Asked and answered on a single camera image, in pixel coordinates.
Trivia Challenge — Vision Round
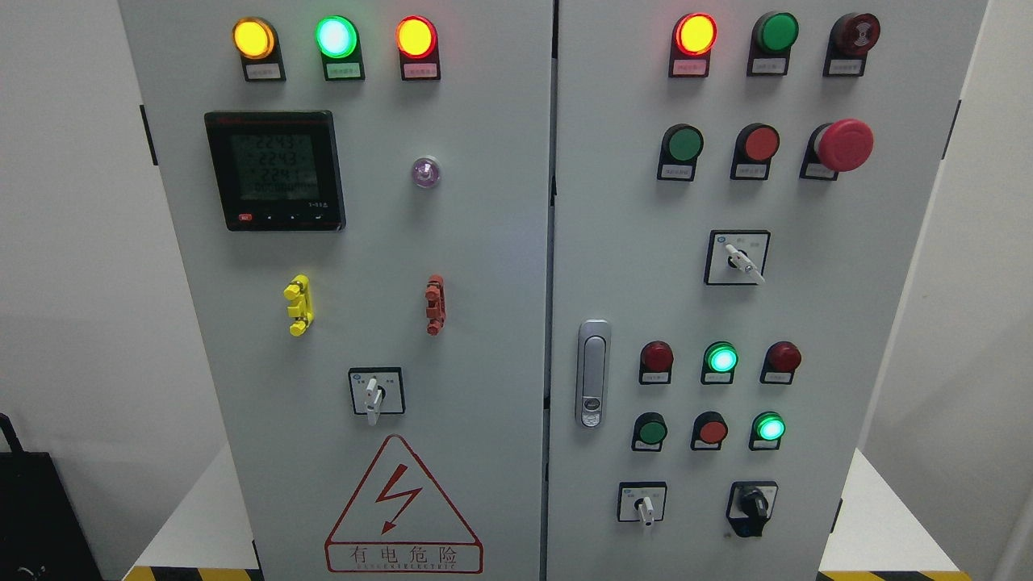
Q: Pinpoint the white rotary selector switch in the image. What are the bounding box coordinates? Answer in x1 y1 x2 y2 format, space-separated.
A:
617 481 667 529
347 366 406 426
705 230 771 286

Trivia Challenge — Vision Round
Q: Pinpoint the grey electrical control cabinet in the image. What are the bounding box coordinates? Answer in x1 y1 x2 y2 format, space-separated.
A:
119 1 988 580

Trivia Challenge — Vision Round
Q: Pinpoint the red terminal clip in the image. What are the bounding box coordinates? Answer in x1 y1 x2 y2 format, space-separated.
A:
424 274 447 336

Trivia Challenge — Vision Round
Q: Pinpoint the small purple indicator lamp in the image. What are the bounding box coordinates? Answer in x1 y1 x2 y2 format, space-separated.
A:
411 155 441 189

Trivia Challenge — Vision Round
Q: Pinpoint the dark red indicator light left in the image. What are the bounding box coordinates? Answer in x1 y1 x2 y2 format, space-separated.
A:
638 340 675 385

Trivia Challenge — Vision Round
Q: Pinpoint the dark red indicator light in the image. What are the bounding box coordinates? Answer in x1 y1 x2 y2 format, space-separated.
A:
638 340 675 385
759 340 803 385

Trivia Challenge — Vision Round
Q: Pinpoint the lit green indicator light middle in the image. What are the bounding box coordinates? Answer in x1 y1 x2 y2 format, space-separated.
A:
700 340 738 385

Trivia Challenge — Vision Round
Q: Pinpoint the yellow terminal clip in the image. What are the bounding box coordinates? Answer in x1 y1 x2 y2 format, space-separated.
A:
282 274 314 337

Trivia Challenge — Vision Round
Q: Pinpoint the green push button upper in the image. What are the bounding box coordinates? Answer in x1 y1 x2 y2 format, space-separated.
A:
656 123 705 182

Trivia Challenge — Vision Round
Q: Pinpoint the red push button lower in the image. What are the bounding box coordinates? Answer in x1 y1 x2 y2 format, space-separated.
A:
690 411 728 451

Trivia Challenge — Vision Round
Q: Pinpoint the red push button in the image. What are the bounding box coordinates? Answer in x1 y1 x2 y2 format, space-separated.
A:
690 411 728 451
730 123 780 181

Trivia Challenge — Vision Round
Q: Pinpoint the red high voltage warning sticker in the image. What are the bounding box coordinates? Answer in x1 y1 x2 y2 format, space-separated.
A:
324 434 484 575

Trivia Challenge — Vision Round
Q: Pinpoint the black digital power meter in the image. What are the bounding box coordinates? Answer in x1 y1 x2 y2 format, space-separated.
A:
204 110 346 232

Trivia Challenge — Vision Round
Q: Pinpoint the red indicator light left door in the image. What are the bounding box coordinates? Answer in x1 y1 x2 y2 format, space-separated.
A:
395 16 441 81

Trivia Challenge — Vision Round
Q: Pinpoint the red indicator light door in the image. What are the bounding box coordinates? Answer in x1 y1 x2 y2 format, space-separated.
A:
395 16 441 81
668 12 718 78

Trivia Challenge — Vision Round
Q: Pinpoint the dark red indicator light right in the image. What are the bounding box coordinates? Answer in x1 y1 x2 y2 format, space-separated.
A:
759 340 803 385

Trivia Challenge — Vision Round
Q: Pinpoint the red push button upper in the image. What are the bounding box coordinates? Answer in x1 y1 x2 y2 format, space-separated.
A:
730 123 780 181

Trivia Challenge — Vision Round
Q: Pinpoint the lit green push button lower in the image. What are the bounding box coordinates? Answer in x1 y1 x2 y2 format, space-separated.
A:
748 411 786 451

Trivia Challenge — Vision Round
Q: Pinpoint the red indicator light right door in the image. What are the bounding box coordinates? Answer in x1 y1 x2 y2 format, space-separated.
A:
668 12 718 78

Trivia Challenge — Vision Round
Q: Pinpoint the green indicator light top left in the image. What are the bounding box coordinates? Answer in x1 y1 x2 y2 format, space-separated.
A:
314 16 365 82

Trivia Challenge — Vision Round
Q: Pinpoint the red emergency stop button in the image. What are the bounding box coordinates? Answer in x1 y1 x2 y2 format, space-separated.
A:
799 119 875 182

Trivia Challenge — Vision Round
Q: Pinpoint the yellow indicator light top left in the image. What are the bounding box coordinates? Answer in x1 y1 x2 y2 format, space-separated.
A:
232 16 286 82

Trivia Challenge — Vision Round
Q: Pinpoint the green indicator light unlit top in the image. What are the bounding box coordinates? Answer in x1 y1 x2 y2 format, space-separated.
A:
747 11 800 77

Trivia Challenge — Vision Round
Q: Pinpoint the dark red buzzer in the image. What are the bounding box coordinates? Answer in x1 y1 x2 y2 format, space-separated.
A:
822 12 880 77

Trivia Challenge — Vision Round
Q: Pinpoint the white platform with hazard stripes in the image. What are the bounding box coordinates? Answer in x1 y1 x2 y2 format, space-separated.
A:
125 445 970 580

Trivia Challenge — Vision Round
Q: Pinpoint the black bag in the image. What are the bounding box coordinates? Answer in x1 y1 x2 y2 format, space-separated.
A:
1 412 102 580

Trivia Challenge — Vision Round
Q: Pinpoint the silver door handle lock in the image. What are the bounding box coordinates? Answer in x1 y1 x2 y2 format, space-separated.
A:
575 319 611 428

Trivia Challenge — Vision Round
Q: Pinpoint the black rotary knob switch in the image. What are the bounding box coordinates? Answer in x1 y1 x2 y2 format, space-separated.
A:
726 481 779 538

